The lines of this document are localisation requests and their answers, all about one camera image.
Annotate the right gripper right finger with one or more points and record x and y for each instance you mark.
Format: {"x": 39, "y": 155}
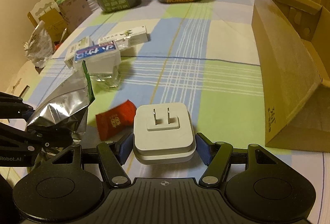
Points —
{"x": 216, "y": 156}

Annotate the clear plastic bag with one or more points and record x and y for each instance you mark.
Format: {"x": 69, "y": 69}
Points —
{"x": 108, "y": 80}

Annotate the crumpled white plastic bag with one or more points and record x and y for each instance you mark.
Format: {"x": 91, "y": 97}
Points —
{"x": 39, "y": 47}

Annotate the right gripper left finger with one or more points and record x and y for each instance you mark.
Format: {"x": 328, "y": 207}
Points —
{"x": 112, "y": 156}

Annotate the red packet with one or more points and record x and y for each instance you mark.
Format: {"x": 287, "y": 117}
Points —
{"x": 115, "y": 120}

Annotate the checkered tablecloth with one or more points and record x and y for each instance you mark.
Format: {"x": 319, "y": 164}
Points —
{"x": 202, "y": 54}

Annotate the cardboard box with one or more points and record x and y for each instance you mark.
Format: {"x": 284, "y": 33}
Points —
{"x": 292, "y": 38}

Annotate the brown cardboard boxes pile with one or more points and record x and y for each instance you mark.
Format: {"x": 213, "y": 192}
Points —
{"x": 60, "y": 19}

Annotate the long white ointment box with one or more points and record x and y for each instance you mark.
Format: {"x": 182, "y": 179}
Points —
{"x": 127, "y": 38}

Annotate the white power adapter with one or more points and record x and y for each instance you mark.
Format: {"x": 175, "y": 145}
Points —
{"x": 163, "y": 134}

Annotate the blue white medicine box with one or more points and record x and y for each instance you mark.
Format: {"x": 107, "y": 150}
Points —
{"x": 99, "y": 58}

